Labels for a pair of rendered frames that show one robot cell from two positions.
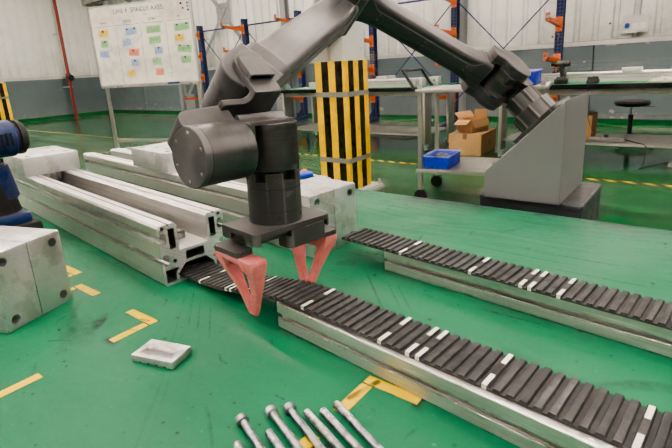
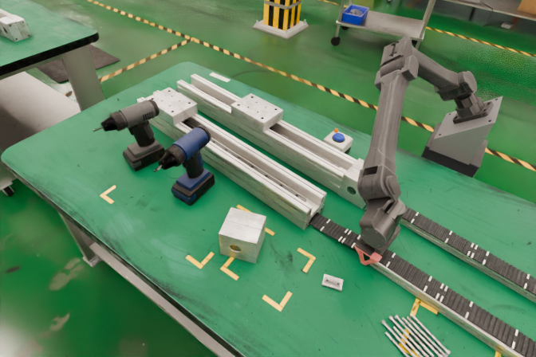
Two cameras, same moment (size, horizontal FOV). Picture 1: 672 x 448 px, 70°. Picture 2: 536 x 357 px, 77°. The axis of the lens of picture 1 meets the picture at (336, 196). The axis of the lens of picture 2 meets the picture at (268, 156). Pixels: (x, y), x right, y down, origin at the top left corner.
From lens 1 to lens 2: 69 cm
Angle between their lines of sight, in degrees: 28
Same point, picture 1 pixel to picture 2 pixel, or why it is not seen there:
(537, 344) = (471, 282)
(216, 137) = (387, 233)
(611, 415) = (506, 333)
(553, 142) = (478, 138)
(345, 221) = not seen: hidden behind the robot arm
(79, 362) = (300, 284)
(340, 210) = not seen: hidden behind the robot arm
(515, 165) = (453, 141)
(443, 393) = (447, 311)
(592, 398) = (499, 324)
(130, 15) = not seen: outside the picture
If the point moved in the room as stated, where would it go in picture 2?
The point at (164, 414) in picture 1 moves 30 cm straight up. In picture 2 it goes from (352, 316) to (388, 246)
